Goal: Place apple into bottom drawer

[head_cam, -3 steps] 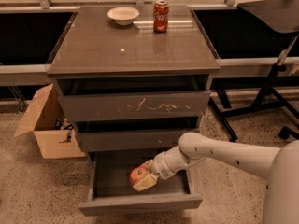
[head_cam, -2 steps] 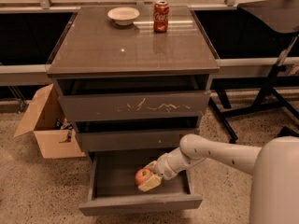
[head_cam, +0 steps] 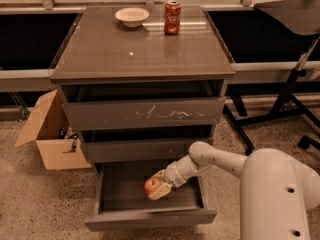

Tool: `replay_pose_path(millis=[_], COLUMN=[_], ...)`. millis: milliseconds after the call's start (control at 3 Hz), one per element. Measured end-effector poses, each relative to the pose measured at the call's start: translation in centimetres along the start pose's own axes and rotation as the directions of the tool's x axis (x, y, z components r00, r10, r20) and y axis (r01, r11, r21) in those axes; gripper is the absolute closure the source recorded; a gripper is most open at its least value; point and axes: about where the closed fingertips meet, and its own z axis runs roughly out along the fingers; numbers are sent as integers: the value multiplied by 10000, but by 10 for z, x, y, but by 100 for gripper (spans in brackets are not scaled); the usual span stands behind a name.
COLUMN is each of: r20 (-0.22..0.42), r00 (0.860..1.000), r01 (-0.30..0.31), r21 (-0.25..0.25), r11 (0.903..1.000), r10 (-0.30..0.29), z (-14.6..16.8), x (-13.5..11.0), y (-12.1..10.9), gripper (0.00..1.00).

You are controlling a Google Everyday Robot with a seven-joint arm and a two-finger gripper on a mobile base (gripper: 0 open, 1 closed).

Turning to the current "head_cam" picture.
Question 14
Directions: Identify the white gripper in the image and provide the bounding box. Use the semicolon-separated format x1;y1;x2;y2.
148;162;186;200

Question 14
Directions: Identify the red apple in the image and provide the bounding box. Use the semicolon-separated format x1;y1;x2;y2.
144;177;162;195

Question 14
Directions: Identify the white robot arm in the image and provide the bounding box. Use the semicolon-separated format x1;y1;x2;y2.
144;142;320;240

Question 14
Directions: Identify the grey middle drawer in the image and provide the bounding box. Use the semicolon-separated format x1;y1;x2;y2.
81;125;213;163

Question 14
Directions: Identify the grey drawer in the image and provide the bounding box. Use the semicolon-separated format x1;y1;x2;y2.
62;81;225;130
85;159;216;231
81;125;213;163

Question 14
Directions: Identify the grey bottom drawer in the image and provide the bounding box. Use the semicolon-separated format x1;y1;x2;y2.
85;159;216;231

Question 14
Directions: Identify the grey drawer cabinet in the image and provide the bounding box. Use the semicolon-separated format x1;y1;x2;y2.
50;5;236;167

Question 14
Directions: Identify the grey top drawer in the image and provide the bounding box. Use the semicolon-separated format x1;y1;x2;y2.
62;81;225;130

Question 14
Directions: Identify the open cardboard box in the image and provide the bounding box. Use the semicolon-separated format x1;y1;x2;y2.
15;90;91;170

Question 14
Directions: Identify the black office chair base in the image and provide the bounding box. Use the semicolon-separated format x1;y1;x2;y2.
298;135;320;150

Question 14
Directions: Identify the white bowl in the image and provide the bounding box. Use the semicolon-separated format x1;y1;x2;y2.
115;8;149;28

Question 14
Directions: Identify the red cola can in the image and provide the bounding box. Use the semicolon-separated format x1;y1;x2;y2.
164;0;181;35

